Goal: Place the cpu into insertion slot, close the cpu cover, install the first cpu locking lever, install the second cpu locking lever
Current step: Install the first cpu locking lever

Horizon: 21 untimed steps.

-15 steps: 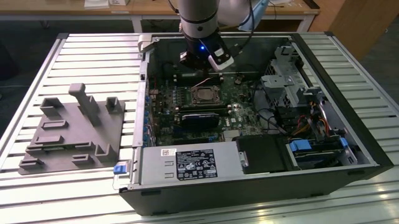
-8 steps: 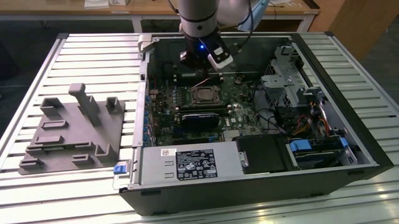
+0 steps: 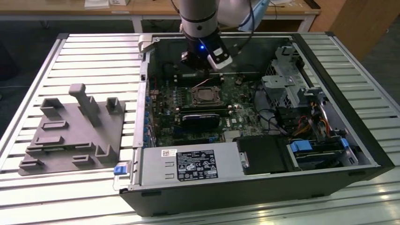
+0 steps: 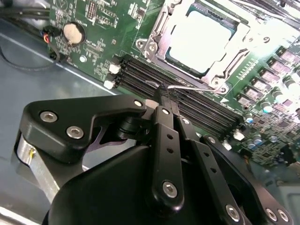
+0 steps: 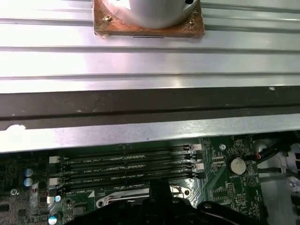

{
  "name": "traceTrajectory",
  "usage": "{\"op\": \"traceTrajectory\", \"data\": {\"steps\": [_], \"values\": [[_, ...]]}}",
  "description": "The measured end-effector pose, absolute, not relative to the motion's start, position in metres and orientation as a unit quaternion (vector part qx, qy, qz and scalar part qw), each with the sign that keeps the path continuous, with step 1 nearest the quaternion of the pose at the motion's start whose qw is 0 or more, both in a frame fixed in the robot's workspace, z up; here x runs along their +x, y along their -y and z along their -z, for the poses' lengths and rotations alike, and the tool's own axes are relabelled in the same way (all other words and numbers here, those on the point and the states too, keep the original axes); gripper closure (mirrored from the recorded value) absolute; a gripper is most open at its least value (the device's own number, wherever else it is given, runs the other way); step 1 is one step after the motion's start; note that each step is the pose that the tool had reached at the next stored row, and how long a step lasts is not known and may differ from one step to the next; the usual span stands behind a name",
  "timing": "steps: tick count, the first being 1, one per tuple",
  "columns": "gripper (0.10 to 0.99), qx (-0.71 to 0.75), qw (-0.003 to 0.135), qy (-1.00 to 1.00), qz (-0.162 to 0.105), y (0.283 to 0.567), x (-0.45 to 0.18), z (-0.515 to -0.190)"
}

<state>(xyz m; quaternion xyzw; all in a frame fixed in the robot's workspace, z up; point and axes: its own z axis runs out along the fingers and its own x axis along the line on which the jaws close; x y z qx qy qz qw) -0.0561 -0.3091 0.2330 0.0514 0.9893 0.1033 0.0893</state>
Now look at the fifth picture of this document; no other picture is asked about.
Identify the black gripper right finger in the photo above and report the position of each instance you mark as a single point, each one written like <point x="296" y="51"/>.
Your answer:
<point x="171" y="213"/>

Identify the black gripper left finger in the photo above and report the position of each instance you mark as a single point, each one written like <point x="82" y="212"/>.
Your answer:
<point x="150" y="211"/>

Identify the metal socket cover frame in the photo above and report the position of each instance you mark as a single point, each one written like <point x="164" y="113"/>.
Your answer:
<point x="180" y="191"/>

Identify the CPU socket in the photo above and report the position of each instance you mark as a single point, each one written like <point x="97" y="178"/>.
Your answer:
<point x="122" y="193"/>

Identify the black RAM slot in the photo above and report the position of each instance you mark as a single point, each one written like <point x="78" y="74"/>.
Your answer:
<point x="126" y="166"/>
<point x="126" y="175"/>
<point x="126" y="156"/>
<point x="112" y="185"/>

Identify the green motherboard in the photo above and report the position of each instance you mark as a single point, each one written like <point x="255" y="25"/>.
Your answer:
<point x="215" y="187"/>

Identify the silver coin battery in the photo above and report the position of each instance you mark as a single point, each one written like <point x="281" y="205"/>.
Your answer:
<point x="236" y="166"/>

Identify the silver board screw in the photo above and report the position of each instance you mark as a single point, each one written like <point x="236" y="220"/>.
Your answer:
<point x="14" y="192"/>
<point x="222" y="147"/>

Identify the round blue-topped capacitor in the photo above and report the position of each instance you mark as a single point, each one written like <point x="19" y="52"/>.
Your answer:
<point x="28" y="172"/>
<point x="28" y="182"/>
<point x="57" y="199"/>
<point x="53" y="218"/>

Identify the black open PC case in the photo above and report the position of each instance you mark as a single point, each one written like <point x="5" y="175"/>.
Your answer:
<point x="140" y="103"/>

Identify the brown square base plate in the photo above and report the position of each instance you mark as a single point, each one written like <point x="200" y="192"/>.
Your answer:
<point x="110" y="25"/>

